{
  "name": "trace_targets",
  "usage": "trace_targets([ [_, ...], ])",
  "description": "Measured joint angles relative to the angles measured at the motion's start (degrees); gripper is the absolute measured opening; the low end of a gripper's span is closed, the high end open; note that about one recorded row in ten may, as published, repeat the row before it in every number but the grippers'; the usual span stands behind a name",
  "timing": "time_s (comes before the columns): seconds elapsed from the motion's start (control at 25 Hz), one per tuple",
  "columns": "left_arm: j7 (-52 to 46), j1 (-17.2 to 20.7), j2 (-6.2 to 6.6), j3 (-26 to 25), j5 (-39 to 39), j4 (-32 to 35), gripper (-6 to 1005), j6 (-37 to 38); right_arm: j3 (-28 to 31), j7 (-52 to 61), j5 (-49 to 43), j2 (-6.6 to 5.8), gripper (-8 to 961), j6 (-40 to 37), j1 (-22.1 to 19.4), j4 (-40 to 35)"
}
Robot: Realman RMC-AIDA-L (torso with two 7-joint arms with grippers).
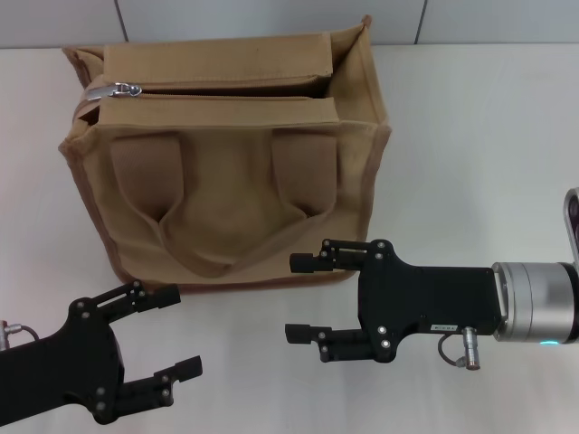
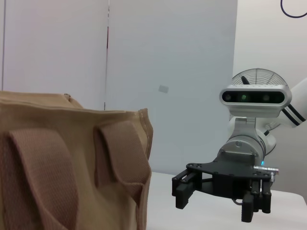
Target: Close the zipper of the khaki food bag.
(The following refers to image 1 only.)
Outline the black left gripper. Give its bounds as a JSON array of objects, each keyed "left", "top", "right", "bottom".
[{"left": 0, "top": 279, "right": 204, "bottom": 426}]

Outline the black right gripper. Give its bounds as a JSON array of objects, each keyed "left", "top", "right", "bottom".
[{"left": 284, "top": 238, "right": 503, "bottom": 364}]

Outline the khaki canvas food bag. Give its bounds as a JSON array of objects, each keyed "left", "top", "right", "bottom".
[{"left": 57, "top": 14, "right": 393, "bottom": 287}]

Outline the silver metal zipper pull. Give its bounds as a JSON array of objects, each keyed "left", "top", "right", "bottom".
[{"left": 84, "top": 81, "right": 144, "bottom": 101}]

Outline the right gripper connector cable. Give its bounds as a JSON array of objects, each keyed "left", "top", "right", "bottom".
[{"left": 437, "top": 327, "right": 474, "bottom": 371}]

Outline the gripper connector cable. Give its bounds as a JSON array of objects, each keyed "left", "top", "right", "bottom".
[
  {"left": 0, "top": 318, "right": 42, "bottom": 352},
  {"left": 437, "top": 327, "right": 474, "bottom": 371}
]

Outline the left gripper connector cable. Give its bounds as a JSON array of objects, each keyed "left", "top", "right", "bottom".
[{"left": 0, "top": 318, "right": 42, "bottom": 352}]

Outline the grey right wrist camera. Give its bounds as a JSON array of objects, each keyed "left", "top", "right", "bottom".
[{"left": 562, "top": 186, "right": 579, "bottom": 264}]

